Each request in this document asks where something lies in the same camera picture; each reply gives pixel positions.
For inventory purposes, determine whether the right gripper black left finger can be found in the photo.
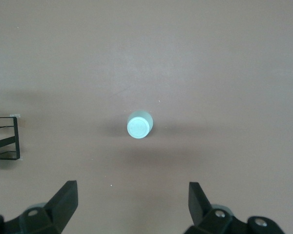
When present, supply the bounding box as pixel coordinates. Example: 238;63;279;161
0;180;79;234

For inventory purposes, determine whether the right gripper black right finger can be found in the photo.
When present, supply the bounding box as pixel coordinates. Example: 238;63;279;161
183;181;284;234

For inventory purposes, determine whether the pale green cup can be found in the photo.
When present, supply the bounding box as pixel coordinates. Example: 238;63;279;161
126;110;154;140

